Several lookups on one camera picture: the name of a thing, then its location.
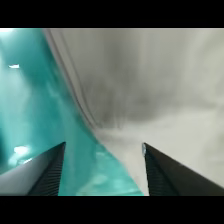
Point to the white garment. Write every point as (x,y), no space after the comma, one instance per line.
(150,83)

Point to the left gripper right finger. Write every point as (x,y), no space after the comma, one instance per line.
(173,180)

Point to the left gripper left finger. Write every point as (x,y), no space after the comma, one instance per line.
(40,176)

